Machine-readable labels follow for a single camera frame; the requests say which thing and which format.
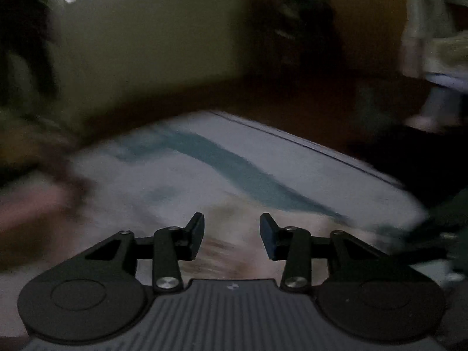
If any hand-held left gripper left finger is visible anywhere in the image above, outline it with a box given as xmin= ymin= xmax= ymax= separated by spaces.
xmin=78 ymin=212 xmax=205 ymax=293

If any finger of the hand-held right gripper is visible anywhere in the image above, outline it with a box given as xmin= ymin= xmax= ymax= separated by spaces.
xmin=397 ymin=223 xmax=468 ymax=266

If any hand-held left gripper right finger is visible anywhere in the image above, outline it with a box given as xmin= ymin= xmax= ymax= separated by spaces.
xmin=259 ymin=213 xmax=388 ymax=293

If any dinosaur print play mat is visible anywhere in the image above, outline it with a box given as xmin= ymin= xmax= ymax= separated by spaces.
xmin=0 ymin=110 xmax=454 ymax=337

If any pinkish cardboard box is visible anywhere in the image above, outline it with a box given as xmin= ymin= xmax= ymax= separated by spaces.
xmin=0 ymin=173 xmax=92 ymax=267

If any white hanging cloth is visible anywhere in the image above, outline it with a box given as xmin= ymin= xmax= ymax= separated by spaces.
xmin=398 ymin=0 xmax=468 ymax=132

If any dark furniture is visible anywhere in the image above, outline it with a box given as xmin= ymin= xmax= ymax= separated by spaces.
xmin=249 ymin=0 xmax=344 ymax=74

